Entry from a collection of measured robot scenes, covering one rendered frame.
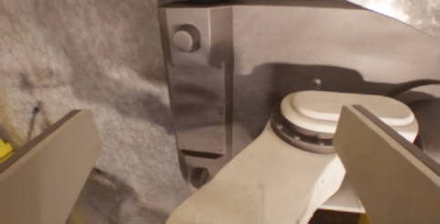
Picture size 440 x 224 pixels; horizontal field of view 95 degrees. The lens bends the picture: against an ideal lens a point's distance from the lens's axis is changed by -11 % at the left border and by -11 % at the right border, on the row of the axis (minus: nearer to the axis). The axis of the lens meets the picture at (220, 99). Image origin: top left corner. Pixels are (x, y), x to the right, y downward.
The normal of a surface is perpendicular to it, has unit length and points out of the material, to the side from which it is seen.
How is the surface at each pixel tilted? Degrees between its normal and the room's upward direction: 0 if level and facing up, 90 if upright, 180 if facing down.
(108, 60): 0
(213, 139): 0
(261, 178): 90
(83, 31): 0
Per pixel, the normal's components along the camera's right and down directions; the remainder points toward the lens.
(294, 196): -0.02, -0.88
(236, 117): -0.20, 0.47
